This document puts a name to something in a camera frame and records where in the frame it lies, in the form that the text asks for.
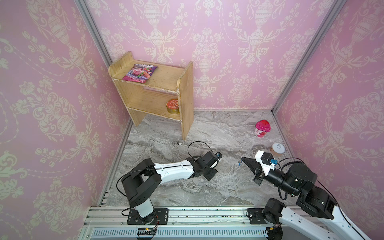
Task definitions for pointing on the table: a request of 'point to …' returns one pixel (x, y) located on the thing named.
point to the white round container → (277, 148)
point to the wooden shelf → (155, 90)
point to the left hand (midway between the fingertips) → (213, 171)
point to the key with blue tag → (240, 162)
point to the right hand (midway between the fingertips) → (244, 157)
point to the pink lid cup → (262, 127)
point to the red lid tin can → (172, 106)
